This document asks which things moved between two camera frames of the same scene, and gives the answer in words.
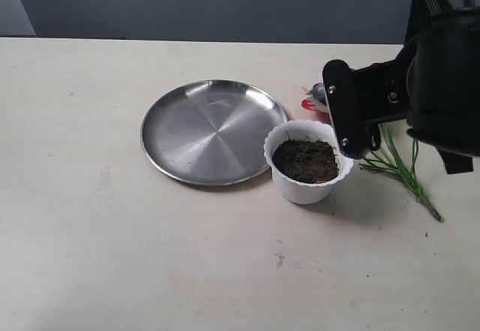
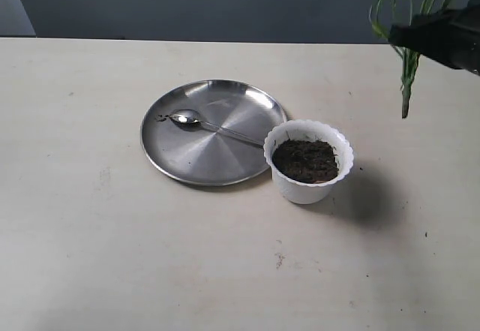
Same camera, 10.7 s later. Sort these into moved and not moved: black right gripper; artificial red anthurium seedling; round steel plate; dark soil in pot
Moved: black right gripper; artificial red anthurium seedling
Not moved: dark soil in pot; round steel plate
